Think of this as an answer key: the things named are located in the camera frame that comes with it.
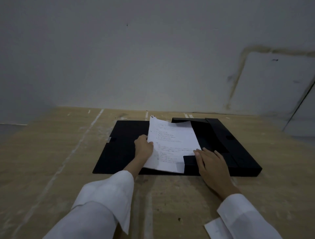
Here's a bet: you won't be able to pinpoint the person's right hand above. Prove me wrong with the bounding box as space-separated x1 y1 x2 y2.
193 147 241 200

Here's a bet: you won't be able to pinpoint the person's left forearm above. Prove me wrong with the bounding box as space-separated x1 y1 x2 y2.
42 158 146 239

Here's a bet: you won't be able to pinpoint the person's left hand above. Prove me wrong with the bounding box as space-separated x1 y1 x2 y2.
134 134 154 165

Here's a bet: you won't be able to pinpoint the white printed paper sheets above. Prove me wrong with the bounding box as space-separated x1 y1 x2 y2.
143 115 202 174

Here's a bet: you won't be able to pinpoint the person's right forearm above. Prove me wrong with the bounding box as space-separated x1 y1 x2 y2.
204 187 283 239

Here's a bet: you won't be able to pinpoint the black document box folder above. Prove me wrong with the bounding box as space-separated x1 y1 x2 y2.
92 117 263 177

